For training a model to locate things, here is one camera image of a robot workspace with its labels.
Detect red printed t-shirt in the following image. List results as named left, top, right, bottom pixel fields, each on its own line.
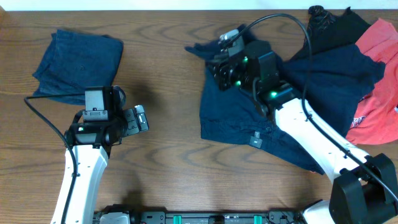
left=346, top=19, right=397, bottom=145

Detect right black cable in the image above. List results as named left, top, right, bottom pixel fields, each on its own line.
left=222, top=12, right=398, bottom=203

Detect black orange patterned garment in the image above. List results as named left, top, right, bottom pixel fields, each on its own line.
left=307, top=6, right=338, bottom=33

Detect folded dark blue shorts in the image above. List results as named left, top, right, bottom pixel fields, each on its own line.
left=32, top=29, right=124, bottom=105

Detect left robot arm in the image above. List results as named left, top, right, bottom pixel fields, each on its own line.
left=51, top=86, right=149, bottom=223

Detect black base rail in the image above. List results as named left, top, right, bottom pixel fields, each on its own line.
left=93, top=203, right=307, bottom=224

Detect dark blue shorts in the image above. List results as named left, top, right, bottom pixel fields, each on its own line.
left=200, top=44, right=386, bottom=174
left=32, top=29, right=124, bottom=105

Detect black cable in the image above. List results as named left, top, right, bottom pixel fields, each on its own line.
left=222, top=12, right=398, bottom=203
left=24, top=92, right=86, bottom=224

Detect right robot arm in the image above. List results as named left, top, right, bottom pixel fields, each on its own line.
left=200, top=39, right=397, bottom=223

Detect left black cable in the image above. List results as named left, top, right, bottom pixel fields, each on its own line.
left=24, top=92, right=86, bottom=224

